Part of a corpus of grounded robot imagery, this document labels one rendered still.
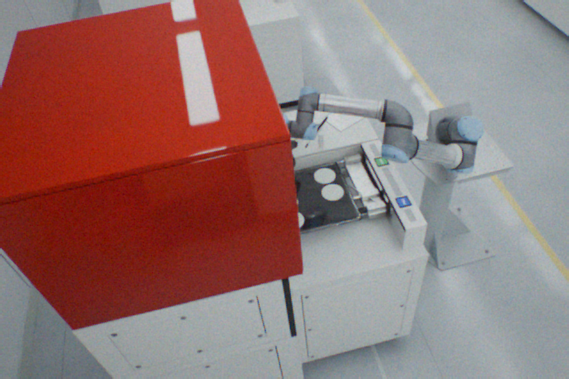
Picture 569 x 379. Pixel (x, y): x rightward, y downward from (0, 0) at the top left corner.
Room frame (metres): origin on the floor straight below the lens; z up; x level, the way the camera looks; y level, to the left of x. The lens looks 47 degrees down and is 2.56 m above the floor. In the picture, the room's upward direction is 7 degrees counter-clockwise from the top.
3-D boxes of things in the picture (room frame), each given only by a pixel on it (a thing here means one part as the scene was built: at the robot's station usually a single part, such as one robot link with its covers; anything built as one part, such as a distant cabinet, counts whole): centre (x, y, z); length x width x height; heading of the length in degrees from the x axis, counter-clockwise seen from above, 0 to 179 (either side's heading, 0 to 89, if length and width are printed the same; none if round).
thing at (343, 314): (1.57, -0.21, 0.41); 0.97 x 0.64 x 0.82; 8
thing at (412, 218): (1.46, -0.48, 0.89); 0.55 x 0.09 x 0.14; 8
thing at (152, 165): (1.21, 0.39, 1.52); 0.81 x 0.75 x 0.59; 8
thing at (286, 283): (1.25, 0.08, 1.02); 0.82 x 0.03 x 0.40; 8
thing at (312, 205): (1.47, -0.11, 0.90); 0.34 x 0.34 x 0.01; 8
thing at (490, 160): (1.77, -0.88, 0.75); 0.45 x 0.44 x 0.13; 99
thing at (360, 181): (1.53, -0.37, 0.87); 0.36 x 0.08 x 0.03; 8
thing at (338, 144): (1.87, -0.16, 0.89); 0.62 x 0.35 x 0.14; 98
